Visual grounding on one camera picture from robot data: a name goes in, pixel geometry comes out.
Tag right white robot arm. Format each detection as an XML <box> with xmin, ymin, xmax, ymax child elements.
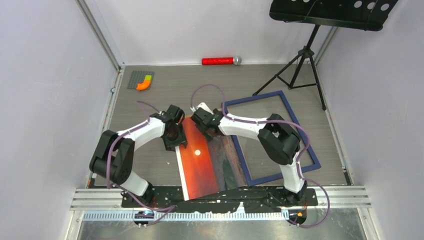
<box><xmin>191</xmin><ymin>106</ymin><xmax>308</xmax><ymax>205</ymax></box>

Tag red sunset photo print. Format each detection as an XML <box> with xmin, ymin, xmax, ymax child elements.
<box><xmin>175</xmin><ymin>118</ymin><xmax>248</xmax><ymax>201</ymax></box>

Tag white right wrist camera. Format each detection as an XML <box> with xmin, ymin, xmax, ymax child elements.
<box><xmin>190</xmin><ymin>102</ymin><xmax>213</xmax><ymax>114</ymax></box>

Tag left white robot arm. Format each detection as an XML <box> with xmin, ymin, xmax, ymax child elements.
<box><xmin>89</xmin><ymin>105</ymin><xmax>188</xmax><ymax>207</ymax></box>

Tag grey building baseplate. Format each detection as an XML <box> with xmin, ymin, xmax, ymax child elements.
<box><xmin>126</xmin><ymin>70</ymin><xmax>155</xmax><ymax>90</ymax></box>

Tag red toy microphone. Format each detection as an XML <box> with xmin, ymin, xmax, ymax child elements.
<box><xmin>201</xmin><ymin>56</ymin><xmax>242</xmax><ymax>66</ymax></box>

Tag orange curved toy block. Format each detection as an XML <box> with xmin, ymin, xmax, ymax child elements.
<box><xmin>136</xmin><ymin>79</ymin><xmax>152</xmax><ymax>91</ymax></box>

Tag aluminium front rail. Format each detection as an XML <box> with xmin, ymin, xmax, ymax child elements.
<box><xmin>70</xmin><ymin>185</ymin><xmax>372</xmax><ymax>221</ymax></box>

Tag blue wooden picture frame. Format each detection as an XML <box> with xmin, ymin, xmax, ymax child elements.
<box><xmin>223</xmin><ymin>90</ymin><xmax>321</xmax><ymax>187</ymax></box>

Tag black music stand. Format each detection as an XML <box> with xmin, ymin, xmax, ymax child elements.
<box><xmin>253</xmin><ymin>0</ymin><xmax>398</xmax><ymax>110</ymax></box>

